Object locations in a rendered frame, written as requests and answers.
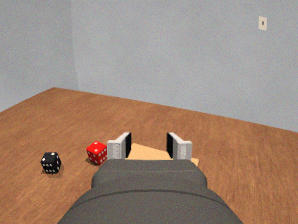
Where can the black die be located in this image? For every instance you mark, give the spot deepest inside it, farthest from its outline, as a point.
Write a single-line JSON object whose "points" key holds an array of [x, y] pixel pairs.
{"points": [[51, 162]]}

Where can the tan square mat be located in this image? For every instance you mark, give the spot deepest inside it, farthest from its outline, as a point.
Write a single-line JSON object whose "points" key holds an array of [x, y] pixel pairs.
{"points": [[143, 152]]}

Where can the red die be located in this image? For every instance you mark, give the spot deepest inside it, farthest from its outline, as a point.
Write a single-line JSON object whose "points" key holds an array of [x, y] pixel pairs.
{"points": [[97, 152]]}

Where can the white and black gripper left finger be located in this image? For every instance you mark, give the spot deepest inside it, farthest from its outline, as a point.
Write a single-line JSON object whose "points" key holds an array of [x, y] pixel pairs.
{"points": [[119, 148]]}

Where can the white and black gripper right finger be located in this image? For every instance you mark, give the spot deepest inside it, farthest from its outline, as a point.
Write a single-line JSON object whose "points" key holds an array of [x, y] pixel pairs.
{"points": [[178, 148]]}

